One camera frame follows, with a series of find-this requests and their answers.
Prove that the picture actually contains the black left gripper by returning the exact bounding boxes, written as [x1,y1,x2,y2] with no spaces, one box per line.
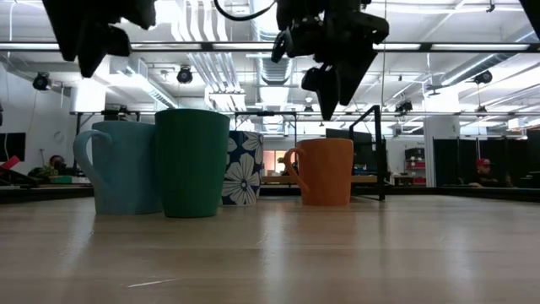
[41,0,157,79]

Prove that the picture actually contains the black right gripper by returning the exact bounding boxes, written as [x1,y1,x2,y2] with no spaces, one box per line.
[272,0,390,122]

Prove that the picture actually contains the orange mug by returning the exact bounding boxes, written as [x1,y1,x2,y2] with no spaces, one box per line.
[283,138,354,207]

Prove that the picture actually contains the light blue mug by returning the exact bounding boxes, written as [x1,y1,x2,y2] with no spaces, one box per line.
[73,121,164,215]

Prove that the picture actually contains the navy white floral mug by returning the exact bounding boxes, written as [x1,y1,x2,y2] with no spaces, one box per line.
[221,129,265,207]

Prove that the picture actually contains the teal green handleless cup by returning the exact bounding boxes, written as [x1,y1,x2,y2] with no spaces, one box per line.
[154,108,231,219]

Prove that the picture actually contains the person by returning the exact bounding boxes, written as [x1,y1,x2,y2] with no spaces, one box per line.
[467,157,515,188]
[46,154,68,172]

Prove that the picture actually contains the black partition panels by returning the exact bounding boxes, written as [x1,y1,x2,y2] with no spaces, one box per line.
[433,137,540,189]

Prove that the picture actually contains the red flat object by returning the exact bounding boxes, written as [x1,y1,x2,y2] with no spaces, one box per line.
[0,155,21,172]

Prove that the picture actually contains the ribbed silver air duct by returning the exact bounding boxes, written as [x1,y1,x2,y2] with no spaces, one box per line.
[259,57,295,85]

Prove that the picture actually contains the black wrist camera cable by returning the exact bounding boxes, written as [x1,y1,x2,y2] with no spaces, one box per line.
[213,0,278,22]

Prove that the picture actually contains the dark wall monitor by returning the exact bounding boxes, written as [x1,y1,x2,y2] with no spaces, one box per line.
[0,132,27,163]

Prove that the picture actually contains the black aluminium table frame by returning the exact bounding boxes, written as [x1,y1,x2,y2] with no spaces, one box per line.
[0,184,540,204]

